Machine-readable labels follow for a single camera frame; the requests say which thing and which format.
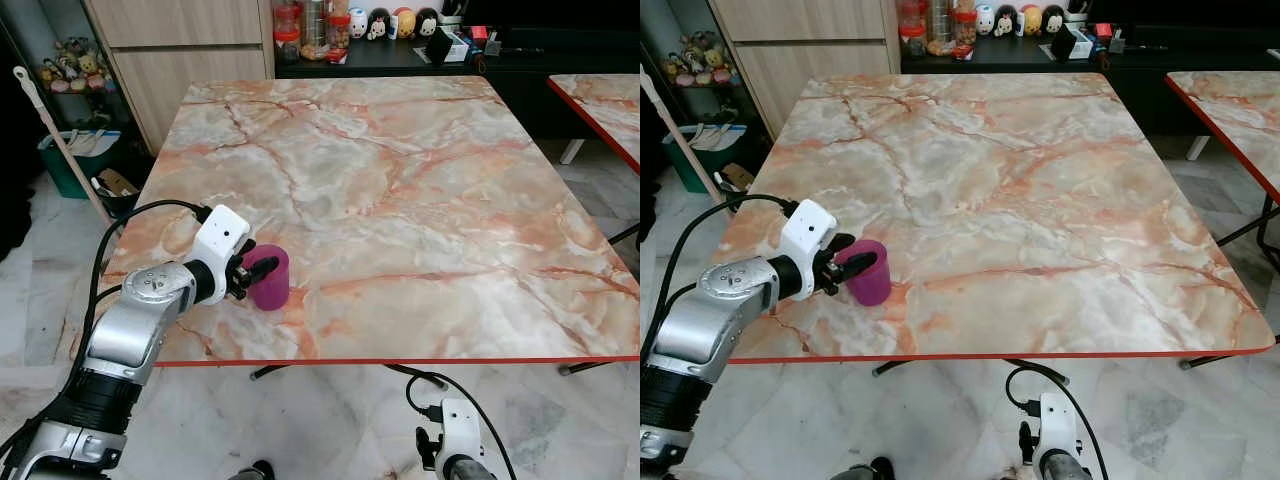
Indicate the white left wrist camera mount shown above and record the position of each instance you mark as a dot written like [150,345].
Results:
[218,240]
[806,232]

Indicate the white round plush toy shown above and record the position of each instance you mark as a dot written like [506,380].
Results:
[358,24]
[985,20]

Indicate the black sideboard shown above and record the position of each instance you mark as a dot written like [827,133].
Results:
[1140,85]

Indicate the black folding table leg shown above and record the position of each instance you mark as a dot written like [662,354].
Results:
[1245,228]
[622,235]

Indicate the green plastic bin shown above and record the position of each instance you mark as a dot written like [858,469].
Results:
[685,165]
[65,170]

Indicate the black and white box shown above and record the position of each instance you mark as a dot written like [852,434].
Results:
[448,47]
[1072,43]

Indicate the red lid glass jar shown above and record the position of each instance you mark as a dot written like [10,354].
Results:
[912,30]
[286,35]

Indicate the white table leg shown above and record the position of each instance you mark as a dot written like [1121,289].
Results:
[1197,148]
[572,152]

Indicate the small snack jar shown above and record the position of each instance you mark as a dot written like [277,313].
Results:
[340,32]
[965,30]

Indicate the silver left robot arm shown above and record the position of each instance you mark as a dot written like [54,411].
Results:
[125,330]
[705,330]

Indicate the small plush toy pile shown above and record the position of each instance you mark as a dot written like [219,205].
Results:
[700,62]
[72,68]

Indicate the wooden broom stick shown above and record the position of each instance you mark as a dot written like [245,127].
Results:
[685,140]
[62,145]

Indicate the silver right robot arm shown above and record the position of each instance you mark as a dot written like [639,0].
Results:
[468,470]
[1064,468]

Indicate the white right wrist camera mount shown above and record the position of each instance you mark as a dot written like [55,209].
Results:
[462,430]
[1058,425]

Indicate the black robot foot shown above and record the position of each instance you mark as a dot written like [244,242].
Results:
[868,470]
[255,471]

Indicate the small red box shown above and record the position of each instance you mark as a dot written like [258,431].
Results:
[1104,30]
[479,33]

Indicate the yellow round plush toy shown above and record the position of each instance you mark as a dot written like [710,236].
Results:
[1031,20]
[404,23]

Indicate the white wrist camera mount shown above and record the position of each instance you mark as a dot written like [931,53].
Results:
[806,232]
[462,430]
[1058,425]
[218,240]

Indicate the black and white plush toy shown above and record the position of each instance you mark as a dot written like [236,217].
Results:
[1005,23]
[378,27]

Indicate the black eared plush toy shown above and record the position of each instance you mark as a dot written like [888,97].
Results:
[1053,20]
[427,24]

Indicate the light wooden cabinet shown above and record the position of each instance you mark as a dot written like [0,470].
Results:
[180,60]
[810,55]

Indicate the purple plastic cup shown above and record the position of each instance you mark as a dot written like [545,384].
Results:
[870,285]
[270,288]

